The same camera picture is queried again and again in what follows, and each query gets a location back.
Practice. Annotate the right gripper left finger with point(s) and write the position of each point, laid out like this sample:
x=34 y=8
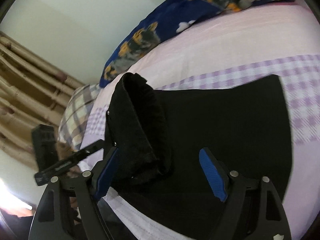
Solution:
x=53 y=218

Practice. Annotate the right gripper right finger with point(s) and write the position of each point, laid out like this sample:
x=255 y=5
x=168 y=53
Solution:
x=252 y=207

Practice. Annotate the black pants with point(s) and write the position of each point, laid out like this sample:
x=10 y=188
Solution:
x=159 y=134

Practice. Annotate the person's left hand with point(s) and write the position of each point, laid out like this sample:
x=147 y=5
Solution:
x=63 y=152

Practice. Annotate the plaid pillow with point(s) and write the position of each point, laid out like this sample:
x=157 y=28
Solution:
x=74 y=120

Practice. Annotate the beige bamboo headboard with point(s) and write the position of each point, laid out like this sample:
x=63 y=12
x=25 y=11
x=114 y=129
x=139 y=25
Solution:
x=33 y=92

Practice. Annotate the navy cat print blanket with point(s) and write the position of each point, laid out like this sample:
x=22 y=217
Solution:
x=165 y=22

